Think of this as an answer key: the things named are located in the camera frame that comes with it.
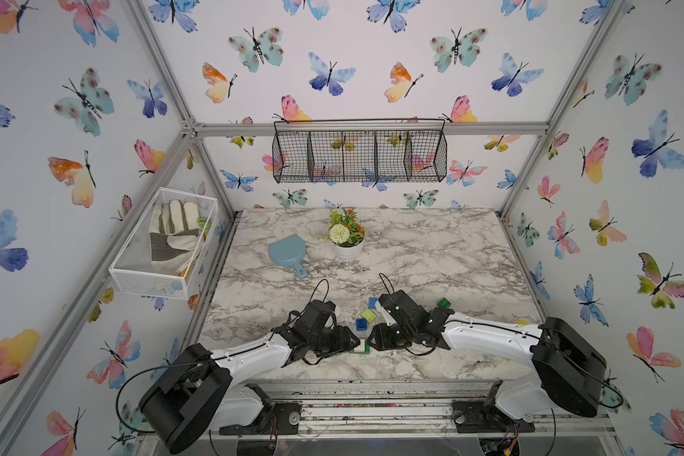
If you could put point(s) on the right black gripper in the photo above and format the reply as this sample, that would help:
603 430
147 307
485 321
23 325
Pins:
378 339

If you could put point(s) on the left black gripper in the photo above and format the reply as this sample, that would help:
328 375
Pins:
342 343

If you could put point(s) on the green lego base brick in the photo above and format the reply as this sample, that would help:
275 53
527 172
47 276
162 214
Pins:
363 348

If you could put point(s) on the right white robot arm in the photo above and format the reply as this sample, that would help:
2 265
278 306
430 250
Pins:
565 371

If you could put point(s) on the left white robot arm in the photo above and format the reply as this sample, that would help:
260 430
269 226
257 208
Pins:
204 391

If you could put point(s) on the small green lego brick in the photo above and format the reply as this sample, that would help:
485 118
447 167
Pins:
444 304

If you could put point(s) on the lime green lego brick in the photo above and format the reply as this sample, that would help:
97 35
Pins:
369 316

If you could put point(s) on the dark blue lego brick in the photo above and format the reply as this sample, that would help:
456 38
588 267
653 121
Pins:
361 325

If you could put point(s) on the white plant pot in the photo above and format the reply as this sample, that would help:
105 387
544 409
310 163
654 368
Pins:
349 254

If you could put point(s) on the artificial green plant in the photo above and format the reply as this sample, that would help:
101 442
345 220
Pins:
345 230

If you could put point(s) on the grey white work glove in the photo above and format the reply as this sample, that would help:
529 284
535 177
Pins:
174 232

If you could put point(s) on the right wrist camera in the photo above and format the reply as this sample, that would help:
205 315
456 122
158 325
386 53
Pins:
383 312

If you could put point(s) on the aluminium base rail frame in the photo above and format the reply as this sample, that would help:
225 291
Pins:
409 408

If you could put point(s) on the white wire basket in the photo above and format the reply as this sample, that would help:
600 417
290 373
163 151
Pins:
131 270

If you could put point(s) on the black wire wall basket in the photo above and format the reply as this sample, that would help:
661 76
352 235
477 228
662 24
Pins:
346 151

